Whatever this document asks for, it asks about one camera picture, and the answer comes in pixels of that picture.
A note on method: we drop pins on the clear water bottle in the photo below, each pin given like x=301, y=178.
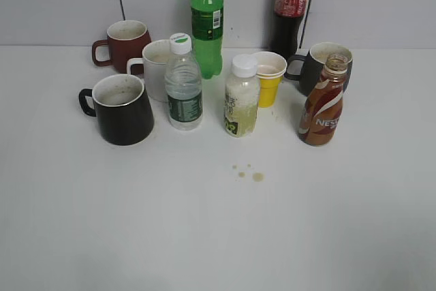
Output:
x=183, y=84

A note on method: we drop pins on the dark grey ceramic mug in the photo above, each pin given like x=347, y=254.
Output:
x=313, y=63

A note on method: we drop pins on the black ceramic mug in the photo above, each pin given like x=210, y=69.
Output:
x=122, y=108

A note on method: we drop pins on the green soda bottle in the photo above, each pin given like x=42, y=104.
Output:
x=207, y=31

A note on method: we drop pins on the cola bottle red label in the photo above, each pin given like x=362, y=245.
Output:
x=287, y=17

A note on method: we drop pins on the red ceramic mug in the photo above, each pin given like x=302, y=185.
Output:
x=125, y=40

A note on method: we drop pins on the white cap juice bottle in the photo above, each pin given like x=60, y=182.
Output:
x=242, y=92

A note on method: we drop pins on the brown coffee bottle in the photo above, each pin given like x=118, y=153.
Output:
x=324, y=105

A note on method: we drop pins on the yellow paper cup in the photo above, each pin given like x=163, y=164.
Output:
x=271, y=68

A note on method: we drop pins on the white ceramic mug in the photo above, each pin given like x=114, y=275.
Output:
x=154, y=59

